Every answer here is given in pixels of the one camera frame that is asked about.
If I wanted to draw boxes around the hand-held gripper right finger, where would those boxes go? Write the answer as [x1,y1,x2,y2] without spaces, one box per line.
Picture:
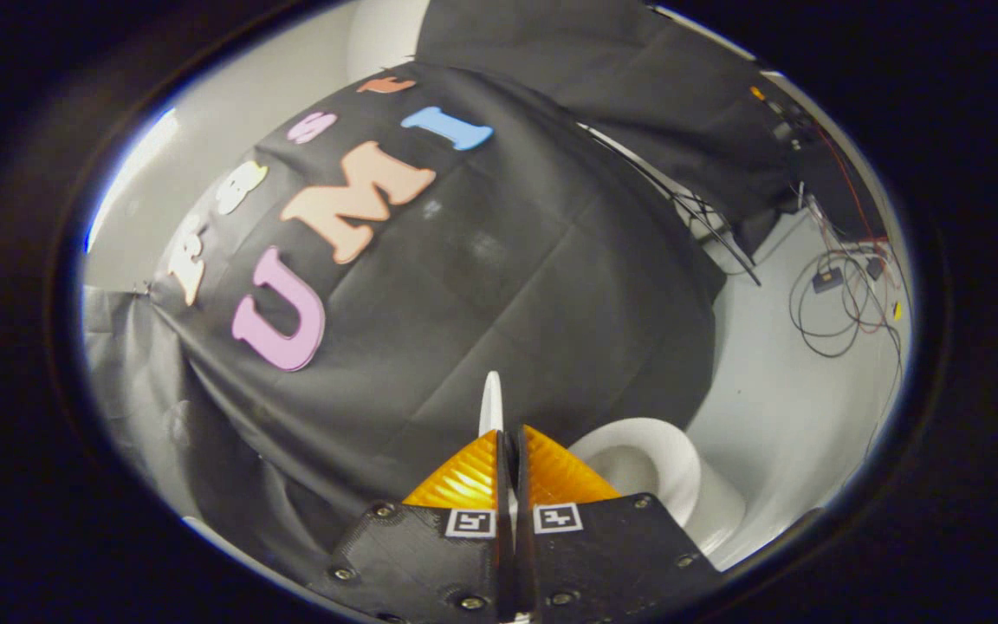
[515,425,723,624]

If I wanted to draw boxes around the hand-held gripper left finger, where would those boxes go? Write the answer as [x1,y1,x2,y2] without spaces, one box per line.
[308,429,517,624]

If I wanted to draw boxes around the white toilet lid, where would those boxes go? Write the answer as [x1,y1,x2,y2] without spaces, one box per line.
[479,371,506,439]

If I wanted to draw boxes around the white toilet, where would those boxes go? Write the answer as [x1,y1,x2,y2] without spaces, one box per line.
[568,418,748,557]

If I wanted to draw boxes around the plain black backdrop cloth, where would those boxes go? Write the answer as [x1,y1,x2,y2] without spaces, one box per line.
[417,0,812,254]
[83,284,205,521]

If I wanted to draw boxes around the black light stand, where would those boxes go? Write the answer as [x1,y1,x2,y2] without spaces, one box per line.
[580,124,762,288]

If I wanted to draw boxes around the black equipment case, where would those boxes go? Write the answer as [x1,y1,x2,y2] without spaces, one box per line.
[789,130,886,245]

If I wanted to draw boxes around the orange and black tool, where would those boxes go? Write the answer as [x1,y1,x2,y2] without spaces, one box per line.
[748,84,800,145]

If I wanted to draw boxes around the tangled floor cables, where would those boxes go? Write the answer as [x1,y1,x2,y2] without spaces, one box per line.
[788,178,909,361]

